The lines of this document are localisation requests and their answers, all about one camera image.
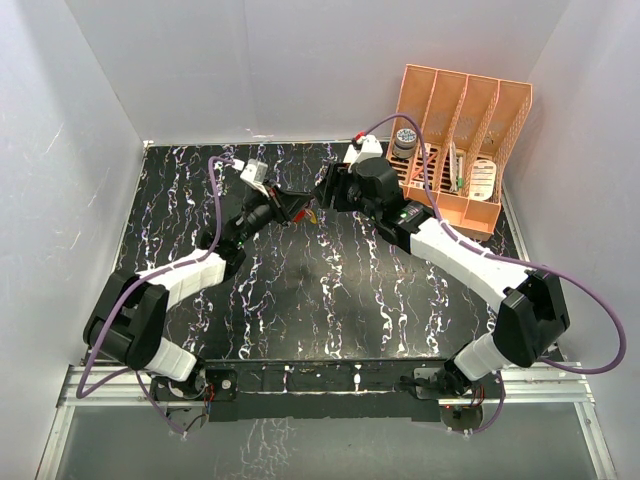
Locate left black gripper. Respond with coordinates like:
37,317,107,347
234,180,311,247

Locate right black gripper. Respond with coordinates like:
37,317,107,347
314,162,381,222

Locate key with red tag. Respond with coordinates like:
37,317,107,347
293,211,306,223

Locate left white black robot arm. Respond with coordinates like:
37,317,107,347
83,182,313,399

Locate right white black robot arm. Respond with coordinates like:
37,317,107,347
313,157,570,397

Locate grey tape roll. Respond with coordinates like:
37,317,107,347
392,128,418,160

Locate pens in organizer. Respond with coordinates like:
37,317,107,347
449,142,465,193

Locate white packaged card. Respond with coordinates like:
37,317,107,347
469,159,497,201

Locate pink desk organizer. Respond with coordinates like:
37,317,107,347
386,64,533,240

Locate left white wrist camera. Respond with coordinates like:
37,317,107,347
240,159,268,196

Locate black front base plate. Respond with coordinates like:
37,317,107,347
151,358,501,422

